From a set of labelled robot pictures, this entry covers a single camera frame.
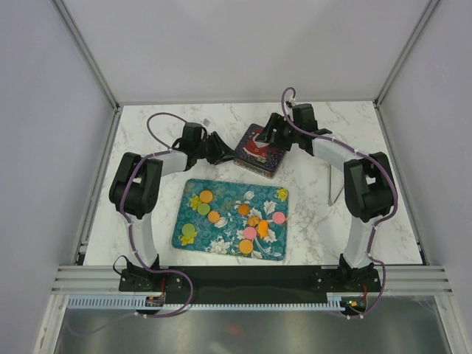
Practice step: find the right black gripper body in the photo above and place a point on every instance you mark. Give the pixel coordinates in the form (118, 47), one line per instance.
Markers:
(293, 137)

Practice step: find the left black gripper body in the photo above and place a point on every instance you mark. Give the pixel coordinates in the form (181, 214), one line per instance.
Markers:
(203, 150)

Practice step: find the gold tin lid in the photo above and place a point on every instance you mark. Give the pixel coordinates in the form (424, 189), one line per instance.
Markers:
(247, 146)

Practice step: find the square cookie tin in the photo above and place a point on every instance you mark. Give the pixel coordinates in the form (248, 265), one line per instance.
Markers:
(267, 168)

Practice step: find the metal tongs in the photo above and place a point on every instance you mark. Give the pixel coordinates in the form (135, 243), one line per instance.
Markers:
(331, 196)

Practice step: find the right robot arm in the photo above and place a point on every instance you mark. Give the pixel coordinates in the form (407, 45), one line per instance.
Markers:
(369, 189)

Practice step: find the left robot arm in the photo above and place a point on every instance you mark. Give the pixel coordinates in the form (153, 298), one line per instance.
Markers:
(134, 193)

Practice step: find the orange round cookie top left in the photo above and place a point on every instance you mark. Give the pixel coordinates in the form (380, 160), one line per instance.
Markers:
(206, 196)

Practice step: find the orange round cookie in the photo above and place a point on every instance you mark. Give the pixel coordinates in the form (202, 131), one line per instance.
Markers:
(246, 246)
(206, 196)
(213, 216)

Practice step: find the green round cookie upper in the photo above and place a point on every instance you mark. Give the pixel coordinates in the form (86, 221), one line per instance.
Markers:
(203, 209)

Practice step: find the green round cookie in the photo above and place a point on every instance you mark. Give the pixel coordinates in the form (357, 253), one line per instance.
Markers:
(188, 230)
(203, 209)

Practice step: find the orange round cookie left centre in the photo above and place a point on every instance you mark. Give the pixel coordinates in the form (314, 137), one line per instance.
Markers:
(213, 216)

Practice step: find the teal floral tray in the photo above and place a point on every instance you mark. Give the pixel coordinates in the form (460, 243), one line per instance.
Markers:
(235, 202)

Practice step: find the orange round cookie mid right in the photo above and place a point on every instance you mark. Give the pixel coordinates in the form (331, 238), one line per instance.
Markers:
(253, 221)

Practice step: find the green round cookie lower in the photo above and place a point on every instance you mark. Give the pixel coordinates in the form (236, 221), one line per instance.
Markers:
(188, 230)

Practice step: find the pink round cookie lower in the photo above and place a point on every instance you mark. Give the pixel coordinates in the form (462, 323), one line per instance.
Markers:
(250, 233)

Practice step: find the pink round cookie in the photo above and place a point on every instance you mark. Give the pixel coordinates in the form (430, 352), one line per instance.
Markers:
(278, 218)
(250, 233)

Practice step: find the orange flower cookie lower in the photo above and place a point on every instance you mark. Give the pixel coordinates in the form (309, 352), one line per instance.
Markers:
(262, 229)

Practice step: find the pink round cookie right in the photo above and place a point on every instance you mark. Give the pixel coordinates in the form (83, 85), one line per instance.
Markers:
(278, 218)

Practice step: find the orange round cookie bottom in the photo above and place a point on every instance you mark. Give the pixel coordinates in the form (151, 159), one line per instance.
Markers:
(246, 246)

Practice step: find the black mounting base plate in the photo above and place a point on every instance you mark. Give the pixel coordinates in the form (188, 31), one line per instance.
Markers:
(265, 284)

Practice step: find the white cable duct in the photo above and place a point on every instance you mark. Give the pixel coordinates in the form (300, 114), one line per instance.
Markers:
(142, 302)

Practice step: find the aluminium frame rail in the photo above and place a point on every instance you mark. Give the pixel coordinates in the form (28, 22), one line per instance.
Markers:
(400, 279)

